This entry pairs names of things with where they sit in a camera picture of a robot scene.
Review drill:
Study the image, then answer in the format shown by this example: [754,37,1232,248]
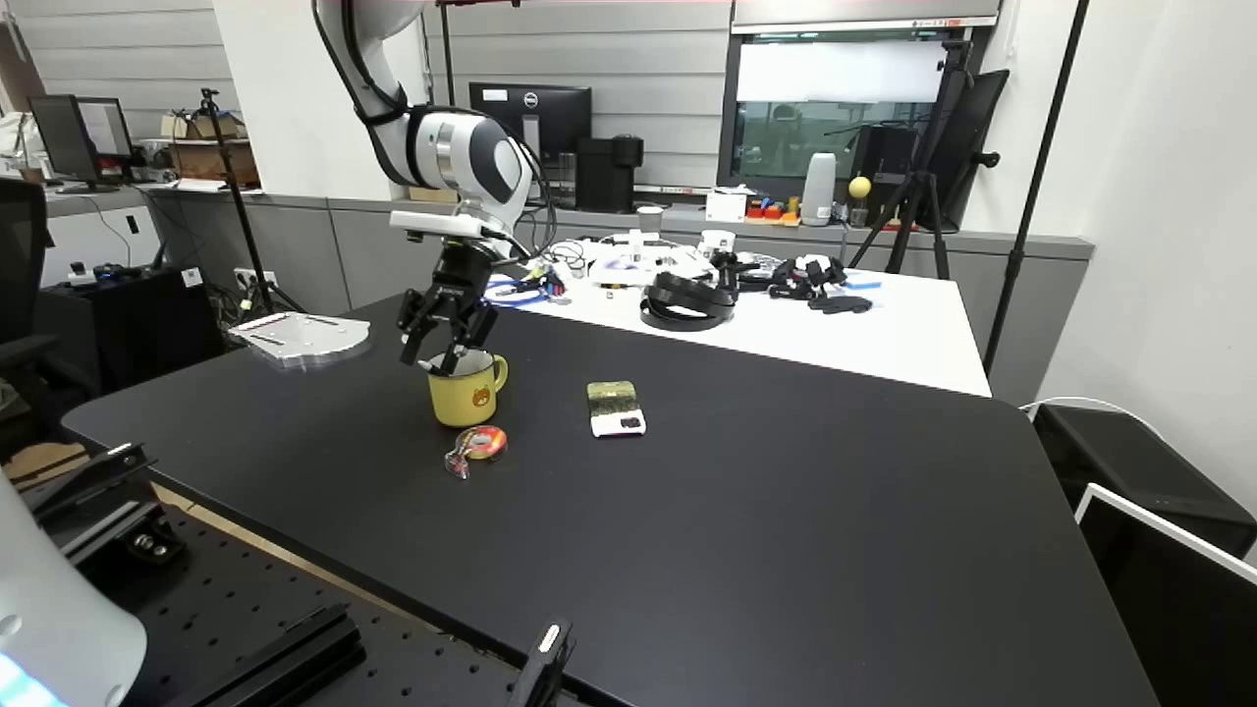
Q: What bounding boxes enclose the small white card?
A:
[587,403,652,443]

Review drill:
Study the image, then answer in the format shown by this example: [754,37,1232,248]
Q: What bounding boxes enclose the black mounting bracket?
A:
[18,440,190,574]

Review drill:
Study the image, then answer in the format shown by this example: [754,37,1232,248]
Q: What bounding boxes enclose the black office chair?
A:
[0,176,59,443]

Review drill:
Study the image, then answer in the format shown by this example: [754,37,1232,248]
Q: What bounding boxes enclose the white table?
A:
[482,261,994,401]

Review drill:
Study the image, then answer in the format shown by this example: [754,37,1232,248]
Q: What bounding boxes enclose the blue papers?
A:
[482,266,564,313]

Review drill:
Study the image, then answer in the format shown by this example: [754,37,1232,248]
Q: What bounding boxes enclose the black perforated breadboard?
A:
[75,496,592,707]

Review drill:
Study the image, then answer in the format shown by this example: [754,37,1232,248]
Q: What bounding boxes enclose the small white box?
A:
[702,183,754,225]

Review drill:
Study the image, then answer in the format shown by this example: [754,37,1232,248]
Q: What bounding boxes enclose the white cylinder speaker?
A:
[796,148,839,228]

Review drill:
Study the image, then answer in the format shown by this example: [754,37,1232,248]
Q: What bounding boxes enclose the thin black stand pole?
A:
[440,5,461,115]

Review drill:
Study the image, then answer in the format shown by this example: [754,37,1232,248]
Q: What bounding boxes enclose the black metal rail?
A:
[193,600,368,707]

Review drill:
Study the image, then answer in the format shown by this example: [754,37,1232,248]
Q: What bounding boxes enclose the black computer box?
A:
[575,134,650,215]

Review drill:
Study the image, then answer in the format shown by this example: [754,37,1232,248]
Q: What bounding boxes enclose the brown wooden box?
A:
[164,111,262,187]

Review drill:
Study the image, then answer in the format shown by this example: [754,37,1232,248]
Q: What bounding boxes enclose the grey framed monitor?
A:
[33,89,143,187]

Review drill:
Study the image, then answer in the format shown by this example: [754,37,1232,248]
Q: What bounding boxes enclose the tall black pole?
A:
[982,0,1092,376]

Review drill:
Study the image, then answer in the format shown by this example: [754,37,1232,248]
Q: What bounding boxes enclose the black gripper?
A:
[392,240,503,376]

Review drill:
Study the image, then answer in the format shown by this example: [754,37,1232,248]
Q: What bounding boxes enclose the large black tripod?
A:
[847,33,1004,283]

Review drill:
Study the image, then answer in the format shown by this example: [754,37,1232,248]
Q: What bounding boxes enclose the white device clutter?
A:
[545,228,740,296]

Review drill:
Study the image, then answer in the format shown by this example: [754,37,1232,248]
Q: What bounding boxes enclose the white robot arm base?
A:
[0,466,148,707]

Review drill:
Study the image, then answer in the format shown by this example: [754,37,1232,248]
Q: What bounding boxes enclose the thin black tripod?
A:
[193,86,299,317]

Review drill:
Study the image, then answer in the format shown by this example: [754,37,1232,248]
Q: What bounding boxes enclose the black cabinet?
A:
[35,263,229,397]

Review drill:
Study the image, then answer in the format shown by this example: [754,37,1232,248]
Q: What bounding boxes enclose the black computer monitor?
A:
[466,79,598,203]

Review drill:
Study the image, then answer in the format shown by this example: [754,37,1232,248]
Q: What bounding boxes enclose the black headset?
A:
[638,266,743,335]

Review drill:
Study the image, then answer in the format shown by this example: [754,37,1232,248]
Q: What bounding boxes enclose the black clamp with silver tip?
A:
[506,622,575,707]

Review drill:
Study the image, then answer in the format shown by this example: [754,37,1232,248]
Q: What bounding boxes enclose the yellow mug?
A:
[426,350,509,431]

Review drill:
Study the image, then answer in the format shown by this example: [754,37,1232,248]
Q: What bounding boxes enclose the small colourful items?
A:
[745,194,804,228]

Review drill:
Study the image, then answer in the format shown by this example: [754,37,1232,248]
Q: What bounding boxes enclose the white framed black panel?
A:
[1072,479,1257,707]

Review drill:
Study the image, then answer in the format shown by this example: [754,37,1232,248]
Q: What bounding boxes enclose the orange candy wrapper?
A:
[440,419,509,483]

